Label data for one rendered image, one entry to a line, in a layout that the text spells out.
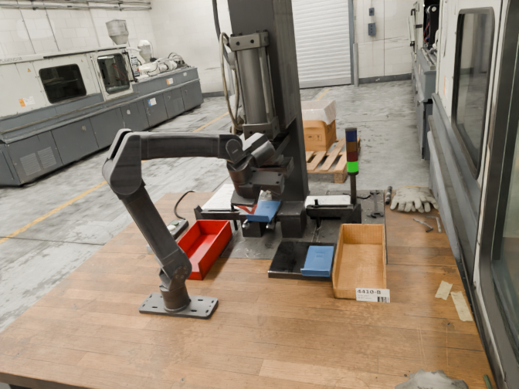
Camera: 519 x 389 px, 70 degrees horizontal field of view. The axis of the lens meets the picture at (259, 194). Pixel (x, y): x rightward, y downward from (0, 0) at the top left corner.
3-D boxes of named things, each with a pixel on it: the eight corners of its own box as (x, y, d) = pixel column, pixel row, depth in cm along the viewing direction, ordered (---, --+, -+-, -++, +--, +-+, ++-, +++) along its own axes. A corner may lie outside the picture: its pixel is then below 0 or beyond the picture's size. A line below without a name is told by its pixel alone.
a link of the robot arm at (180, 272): (174, 248, 95) (152, 257, 93) (186, 262, 88) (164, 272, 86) (179, 268, 98) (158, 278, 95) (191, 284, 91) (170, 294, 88)
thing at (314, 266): (301, 279, 96) (300, 269, 95) (309, 247, 109) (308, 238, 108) (329, 280, 94) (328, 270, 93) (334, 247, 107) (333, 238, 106)
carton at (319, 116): (299, 136, 514) (296, 100, 495) (343, 136, 489) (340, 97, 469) (282, 152, 459) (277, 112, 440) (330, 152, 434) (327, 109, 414)
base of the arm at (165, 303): (144, 271, 98) (129, 287, 92) (213, 275, 92) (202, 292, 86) (151, 295, 101) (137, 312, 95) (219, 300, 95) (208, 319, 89)
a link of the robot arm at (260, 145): (262, 152, 102) (244, 113, 96) (280, 157, 95) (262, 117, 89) (230, 177, 99) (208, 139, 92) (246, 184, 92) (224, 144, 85)
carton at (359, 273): (334, 301, 91) (332, 274, 87) (341, 246, 112) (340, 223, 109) (389, 305, 87) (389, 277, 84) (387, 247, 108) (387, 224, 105)
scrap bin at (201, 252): (165, 278, 108) (160, 261, 106) (200, 235, 130) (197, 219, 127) (202, 280, 104) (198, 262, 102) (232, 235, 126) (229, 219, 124)
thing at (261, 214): (245, 222, 113) (245, 214, 112) (259, 201, 127) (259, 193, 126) (268, 224, 112) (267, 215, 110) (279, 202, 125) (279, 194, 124)
